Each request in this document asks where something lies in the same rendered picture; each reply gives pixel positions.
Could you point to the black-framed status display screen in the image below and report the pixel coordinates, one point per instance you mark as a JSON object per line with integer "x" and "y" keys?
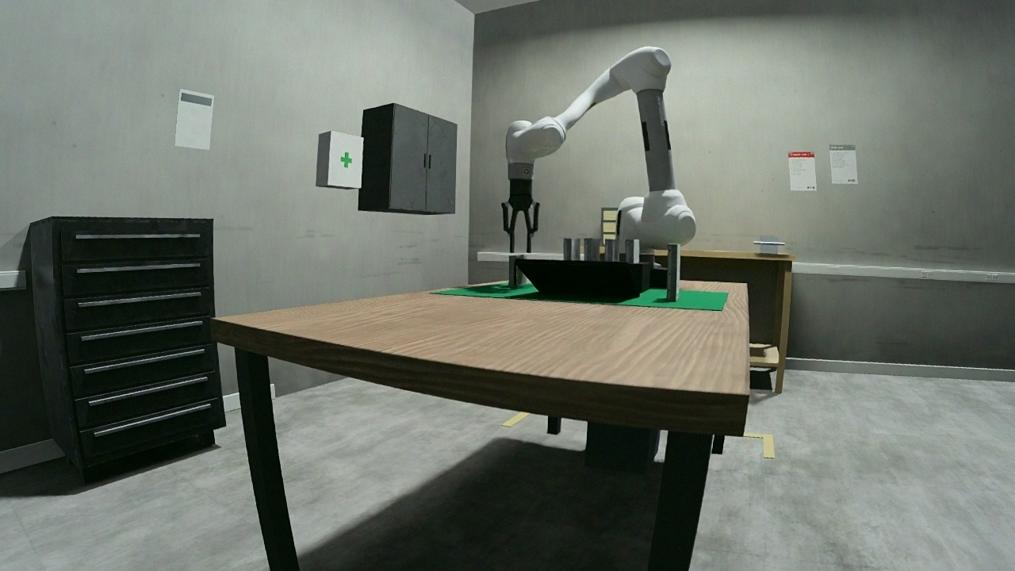
{"x": 582, "y": 277}

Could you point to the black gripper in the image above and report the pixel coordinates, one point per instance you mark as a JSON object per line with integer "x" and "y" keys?
{"x": 520, "y": 200}

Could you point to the green mat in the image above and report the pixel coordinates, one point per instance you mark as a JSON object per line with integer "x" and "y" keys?
{"x": 712, "y": 301}

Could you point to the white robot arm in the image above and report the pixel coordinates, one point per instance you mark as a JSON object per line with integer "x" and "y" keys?
{"x": 659, "y": 218}

